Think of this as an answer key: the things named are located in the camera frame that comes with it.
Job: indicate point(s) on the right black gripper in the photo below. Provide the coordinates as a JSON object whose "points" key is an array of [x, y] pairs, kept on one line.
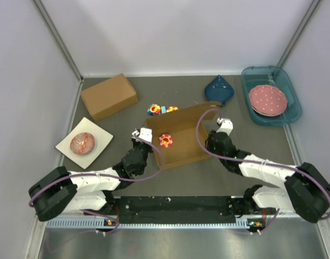
{"points": [[208, 142]]}

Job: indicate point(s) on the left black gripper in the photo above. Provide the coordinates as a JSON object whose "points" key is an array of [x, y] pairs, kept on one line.
{"points": [[135, 143]]}

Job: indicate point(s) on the pink plush flower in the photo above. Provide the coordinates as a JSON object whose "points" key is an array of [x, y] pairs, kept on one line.
{"points": [[166, 140]]}

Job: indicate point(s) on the brown cardboard box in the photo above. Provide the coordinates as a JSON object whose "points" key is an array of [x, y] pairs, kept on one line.
{"points": [[109, 97], [187, 138]]}

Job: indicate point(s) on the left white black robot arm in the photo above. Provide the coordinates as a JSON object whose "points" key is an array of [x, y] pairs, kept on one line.
{"points": [[62, 191]]}

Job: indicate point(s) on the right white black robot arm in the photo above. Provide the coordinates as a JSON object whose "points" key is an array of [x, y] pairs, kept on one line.
{"points": [[301, 189]]}

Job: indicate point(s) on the closed brown cardboard box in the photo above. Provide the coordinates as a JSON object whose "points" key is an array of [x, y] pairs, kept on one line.
{"points": [[109, 97]]}

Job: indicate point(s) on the white square board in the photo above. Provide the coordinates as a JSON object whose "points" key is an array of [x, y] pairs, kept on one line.
{"points": [[102, 139]]}

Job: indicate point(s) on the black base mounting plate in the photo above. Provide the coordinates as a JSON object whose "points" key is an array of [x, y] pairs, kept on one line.
{"points": [[180, 209]]}

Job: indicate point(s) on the dark blue teardrop dish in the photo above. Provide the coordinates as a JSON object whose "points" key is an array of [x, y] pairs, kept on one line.
{"points": [[219, 90]]}

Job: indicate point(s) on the red patterned bowl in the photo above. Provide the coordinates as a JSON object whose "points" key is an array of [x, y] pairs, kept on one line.
{"points": [[82, 143]]}

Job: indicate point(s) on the rainbow plush flower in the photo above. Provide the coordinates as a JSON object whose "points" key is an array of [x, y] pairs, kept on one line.
{"points": [[154, 109]]}

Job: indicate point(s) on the light blue highlighter pen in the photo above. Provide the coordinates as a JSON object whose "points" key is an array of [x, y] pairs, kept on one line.
{"points": [[163, 110]]}

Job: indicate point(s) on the orange plush flower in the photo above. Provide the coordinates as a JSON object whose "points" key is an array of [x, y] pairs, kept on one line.
{"points": [[172, 108]]}

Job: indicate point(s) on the pink polka dot plate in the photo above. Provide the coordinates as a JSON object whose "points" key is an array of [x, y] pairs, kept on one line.
{"points": [[268, 100]]}

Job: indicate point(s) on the teal transparent plastic bin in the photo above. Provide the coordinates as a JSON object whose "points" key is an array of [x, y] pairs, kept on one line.
{"points": [[274, 76]]}

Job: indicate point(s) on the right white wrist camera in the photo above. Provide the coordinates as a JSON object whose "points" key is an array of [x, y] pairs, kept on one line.
{"points": [[224, 125]]}

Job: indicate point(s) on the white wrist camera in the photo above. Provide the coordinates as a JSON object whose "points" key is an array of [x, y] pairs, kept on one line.
{"points": [[224, 125], [143, 135]]}

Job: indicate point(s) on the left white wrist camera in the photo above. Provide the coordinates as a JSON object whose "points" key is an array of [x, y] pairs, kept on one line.
{"points": [[143, 135]]}

